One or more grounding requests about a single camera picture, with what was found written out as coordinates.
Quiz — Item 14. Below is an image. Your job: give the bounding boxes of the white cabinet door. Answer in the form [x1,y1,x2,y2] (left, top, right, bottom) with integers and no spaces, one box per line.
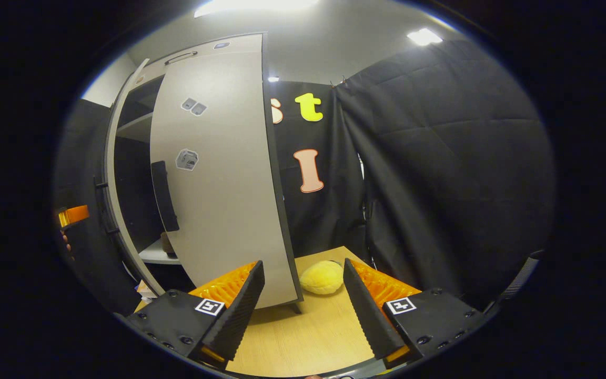
[104,58,166,296]
[149,50,304,310]

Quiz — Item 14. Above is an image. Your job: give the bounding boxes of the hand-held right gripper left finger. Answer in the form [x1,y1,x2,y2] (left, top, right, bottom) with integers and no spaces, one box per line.
[134,260,266,366]

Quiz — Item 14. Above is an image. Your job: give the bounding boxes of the metal drawer handle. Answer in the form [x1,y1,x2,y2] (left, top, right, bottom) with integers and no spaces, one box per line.
[164,51,198,65]

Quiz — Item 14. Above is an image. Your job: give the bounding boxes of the black door handle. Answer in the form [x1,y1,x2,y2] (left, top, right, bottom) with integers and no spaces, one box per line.
[150,161,180,232]
[94,176,120,236]

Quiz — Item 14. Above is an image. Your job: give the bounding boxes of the white shoe cabinet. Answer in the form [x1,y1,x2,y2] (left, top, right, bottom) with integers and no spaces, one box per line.
[114,33,304,311]

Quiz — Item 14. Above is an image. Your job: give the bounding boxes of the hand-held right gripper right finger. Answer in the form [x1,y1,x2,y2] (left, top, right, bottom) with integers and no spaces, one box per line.
[343,258,488,369]

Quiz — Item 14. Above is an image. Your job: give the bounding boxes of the yellow plush toy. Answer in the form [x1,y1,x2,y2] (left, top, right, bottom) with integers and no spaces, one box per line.
[299,260,345,295]

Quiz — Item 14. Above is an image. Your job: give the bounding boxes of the white cabinet drawer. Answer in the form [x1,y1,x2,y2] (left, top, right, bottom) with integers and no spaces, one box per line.
[132,33,264,87]

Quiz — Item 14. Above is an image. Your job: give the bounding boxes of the ceiling light panel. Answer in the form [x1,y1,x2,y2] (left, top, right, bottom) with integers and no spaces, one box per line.
[194,0,319,19]
[407,28,443,46]

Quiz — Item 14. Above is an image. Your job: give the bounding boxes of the brown fuzzy shoe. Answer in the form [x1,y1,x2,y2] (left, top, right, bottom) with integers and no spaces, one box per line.
[160,232,178,258]

